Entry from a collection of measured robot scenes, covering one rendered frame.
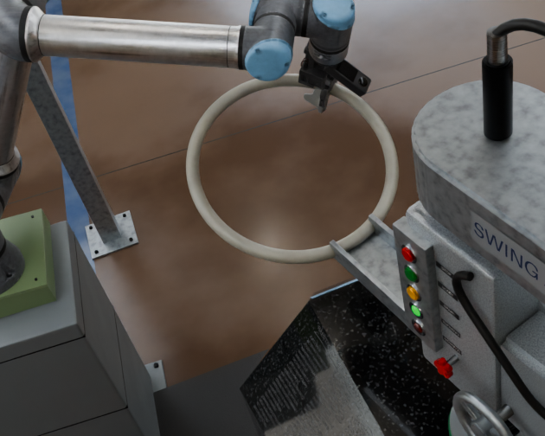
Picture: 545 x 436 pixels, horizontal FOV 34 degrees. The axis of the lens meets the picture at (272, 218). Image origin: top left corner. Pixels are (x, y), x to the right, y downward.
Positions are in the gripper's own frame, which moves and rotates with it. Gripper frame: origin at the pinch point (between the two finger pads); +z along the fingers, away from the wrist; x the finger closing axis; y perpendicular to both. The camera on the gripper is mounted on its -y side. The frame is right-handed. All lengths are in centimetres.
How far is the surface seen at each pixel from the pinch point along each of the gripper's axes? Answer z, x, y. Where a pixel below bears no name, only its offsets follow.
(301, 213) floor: 139, -33, 11
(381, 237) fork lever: -6.2, 31.8, -24.9
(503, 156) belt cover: -80, 48, -37
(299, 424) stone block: 30, 69, -24
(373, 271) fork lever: -8.1, 40.9, -26.2
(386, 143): -7.4, 9.5, -17.7
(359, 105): -7.3, 2.5, -8.3
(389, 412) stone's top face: 10, 63, -41
